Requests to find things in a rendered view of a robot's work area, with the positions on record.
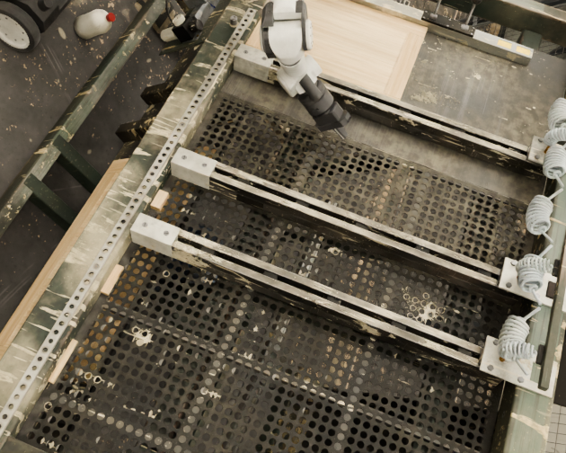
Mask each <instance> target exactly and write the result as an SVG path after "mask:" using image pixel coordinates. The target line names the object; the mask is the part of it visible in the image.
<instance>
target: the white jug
mask: <svg viewBox="0 0 566 453"><path fill-rule="evenodd" d="M114 21H115V15H114V14H113V13H107V12H106V11H104V10H102V9H96V10H93V11H91V12H89V13H86V14H82V15H80V16H78V17H76V18H75V22H74V28H75V32H76V33H77V35H78V36H79V37H81V38H83V39H86V40H87V39H90V38H92V37H94V36H97V35H100V34H103V33H106V32H107V31H108V30H109V29H110V28H111V23H112V22H114Z"/></svg>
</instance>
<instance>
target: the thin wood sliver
mask: <svg viewBox="0 0 566 453"><path fill-rule="evenodd" d="M77 344H78V341H76V340H74V339H72V341H71V342H70V343H69V345H68V347H67V348H66V351H65V353H64V354H63V356H62V358H61V359H60V361H59V363H58V364H57V366H56V367H55V369H54V371H53V373H52V374H51V376H50V378H49V380H48V382H49V383H52V384H54V383H55V381H56V380H57V377H58V376H59V374H60V372H61V370H62V369H63V367H64V366H65V365H66V362H67V360H68V359H69V357H70V355H71V354H72V352H73V350H74V348H75V346H76V345H77Z"/></svg>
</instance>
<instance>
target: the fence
mask: <svg viewBox="0 0 566 453"><path fill-rule="evenodd" d="M350 1H352V2H355V3H358V4H362V5H364V6H367V7H370V8H373V9H376V10H378V11H381V12H384V13H388V14H391V15H393V16H396V17H399V18H402V19H404V20H406V21H409V22H414V23H417V24H419V25H422V26H425V27H428V29H427V31H428V32H431V33H434V34H437V35H439V36H442V37H444V38H447V39H450V40H454V41H457V42H460V43H463V44H464V45H467V46H470V47H473V48H476V49H480V50H483V51H485V52H488V53H491V54H493V55H496V56H499V57H502V58H505V59H508V60H511V61H514V62H517V63H519V64H522V65H525V66H527V65H528V63H529V61H530V60H531V58H532V55H533V51H534V50H533V49H530V48H528V47H525V46H522V45H519V44H517V43H515V42H512V41H509V40H504V39H502V38H499V37H496V36H493V35H490V34H489V33H486V32H483V31H478V30H475V33H474V35H473V37H469V36H466V35H463V34H461V33H458V32H455V31H451V30H449V29H446V28H443V27H440V26H437V25H435V24H432V23H430V22H425V21H422V20H421V16H422V15H423V11H421V10H418V9H415V8H412V7H410V6H408V5H405V4H400V3H397V2H395V1H392V0H350ZM499 40H503V41H506V42H508V43H511V44H512V45H511V49H508V48H505V47H502V46H500V45H497V44H498V41H499ZM517 46H519V47H521V48H524V49H529V50H530V54H529V56H528V55H526V54H523V53H520V52H517V51H516V49H517Z"/></svg>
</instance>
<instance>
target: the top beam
mask: <svg viewBox="0 0 566 453"><path fill-rule="evenodd" d="M564 99H566V90H565V95H564ZM559 178H560V180H561V181H562V183H563V185H564V187H563V191H562V192H560V193H559V194H557V195H556V196H555V197H553V198H552V199H550V201H551V202H552V204H553V212H552V213H551V215H550V217H549V219H550V223H551V225H550V228H549V229H548V230H547V231H546V232H545V233H546V234H547V235H548V236H549V237H550V238H551V239H552V240H553V243H551V242H550V241H549V240H548V239H547V238H546V237H545V236H544V235H543V234H540V235H535V241H534V246H533V251H532V254H534V255H537V256H538V255H539V254H540V253H541V252H543V251H544V250H545V249H546V248H547V247H548V246H549V245H550V244H552V245H553V247H552V248H551V249H550V250H549V251H548V252H547V253H545V254H544V255H543V256H542V257H541V258H543V259H544V258H546V265H547V261H548V260H550V264H552V265H553V263H554V260H555V259H558V260H560V259H561V255H562V246H563V240H564V236H565V230H566V173H565V174H564V175H563V176H562V177H559ZM561 188H562V186H561V185H560V184H559V183H558V181H557V180H556V179H550V178H548V177H547V181H546V185H545V190H544V196H545V197H547V198H549V197H550V196H551V195H553V194H554V193H555V192H557V191H558V190H559V189H561ZM550 264H549V266H550ZM538 307H540V308H541V310H539V311H538V312H536V313H535V314H534V315H532V316H530V317H529V318H528V319H526V323H527V325H528V326H529V330H528V331H529V334H528V335H527V337H526V340H525V342H526V345H527V344H528V343H530V349H531V345H534V349H533V352H534V351H536V352H537V351H538V345H539V344H542V345H545V341H546V335H547V331H548V325H549V321H550V315H551V310H552V308H551V307H548V306H545V305H543V304H542V305H541V306H539V305H538V303H537V302H535V301H533V300H530V299H528V298H524V297H523V298H522V302H521V307H520V311H519V316H521V317H523V318H524V317H525V316H526V315H528V314H530V313H531V312H532V311H534V310H535V309H537V308H538ZM565 327H566V313H563V312H562V316H561V321H560V327H559V332H558V338H557V343H556V349H555V353H554V359H553V361H555V362H557V363H558V364H557V369H556V375H555V380H554V386H553V396H552V398H549V397H547V396H544V395H540V394H537V393H536V392H533V391H530V390H528V389H526V388H523V387H522V386H518V385H515V384H513V383H510V382H508V381H506V380H505V385H504V389H503V394H502V398H501V402H500V410H499V415H498V420H497V423H496V428H495V432H494V437H493V442H492V446H491V453H545V448H546V442H547V437H548V431H549V426H550V420H551V415H552V409H553V399H554V393H555V388H556V382H557V377H558V371H559V366H560V360H561V355H562V345H563V338H564V333H565ZM540 370H541V365H538V364H535V363H534V362H533V366H532V371H531V376H530V381H533V382H536V383H537V384H538V380H539V376H540Z"/></svg>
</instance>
